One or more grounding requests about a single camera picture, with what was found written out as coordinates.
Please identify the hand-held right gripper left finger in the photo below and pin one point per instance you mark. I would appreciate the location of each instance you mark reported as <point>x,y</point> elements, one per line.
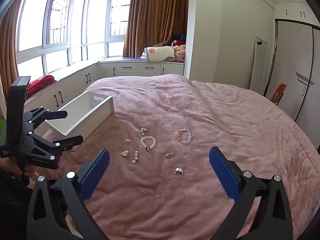
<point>96,172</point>

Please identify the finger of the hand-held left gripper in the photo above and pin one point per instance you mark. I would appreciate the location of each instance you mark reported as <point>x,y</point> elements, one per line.
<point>71,141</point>
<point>56,115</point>

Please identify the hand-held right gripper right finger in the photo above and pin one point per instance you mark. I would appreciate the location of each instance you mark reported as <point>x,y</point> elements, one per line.
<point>222,172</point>

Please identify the white rectangular storage box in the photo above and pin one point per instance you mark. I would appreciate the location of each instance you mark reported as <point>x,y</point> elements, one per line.
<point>82,110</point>

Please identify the pearl drop earring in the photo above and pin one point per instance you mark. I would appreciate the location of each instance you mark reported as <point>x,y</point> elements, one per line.
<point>135,158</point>

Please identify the silver stud earring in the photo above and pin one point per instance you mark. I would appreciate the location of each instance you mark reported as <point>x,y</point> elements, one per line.
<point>168,155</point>

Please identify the pearl cluster earrings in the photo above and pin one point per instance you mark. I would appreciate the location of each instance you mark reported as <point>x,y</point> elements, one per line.
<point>143,130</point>

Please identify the person's left hand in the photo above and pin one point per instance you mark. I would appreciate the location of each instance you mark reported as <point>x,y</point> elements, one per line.
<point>10,166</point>

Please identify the red cloth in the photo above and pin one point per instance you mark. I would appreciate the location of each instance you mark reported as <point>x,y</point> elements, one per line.
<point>41,83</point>

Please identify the pink fleece blanket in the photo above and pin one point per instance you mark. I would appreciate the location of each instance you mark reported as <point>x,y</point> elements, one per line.
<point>200,130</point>

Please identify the brown curtain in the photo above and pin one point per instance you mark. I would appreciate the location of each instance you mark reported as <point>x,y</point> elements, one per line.
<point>8,45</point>
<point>160,17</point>

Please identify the white window seat cabinet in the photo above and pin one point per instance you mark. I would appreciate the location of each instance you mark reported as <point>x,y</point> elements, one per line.
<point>130,68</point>

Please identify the white framed bay window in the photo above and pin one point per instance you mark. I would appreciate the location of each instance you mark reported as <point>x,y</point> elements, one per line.
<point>75,25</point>

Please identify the brown wooden chair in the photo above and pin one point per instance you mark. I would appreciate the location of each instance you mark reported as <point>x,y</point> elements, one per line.
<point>278,93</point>

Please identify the white leaning board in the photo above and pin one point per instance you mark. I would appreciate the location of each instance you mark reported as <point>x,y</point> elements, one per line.
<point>259,65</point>

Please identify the white floral pillow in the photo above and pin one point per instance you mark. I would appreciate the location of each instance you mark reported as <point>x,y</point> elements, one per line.
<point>161,53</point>

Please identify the crumpled pink blanket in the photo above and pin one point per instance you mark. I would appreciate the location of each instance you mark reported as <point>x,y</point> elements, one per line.
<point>180,53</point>

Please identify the white wardrobe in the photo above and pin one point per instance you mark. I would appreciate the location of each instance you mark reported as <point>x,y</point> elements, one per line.
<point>292,67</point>

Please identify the dark clothes pile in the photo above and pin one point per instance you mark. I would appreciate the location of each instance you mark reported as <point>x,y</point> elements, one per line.
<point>180,38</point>

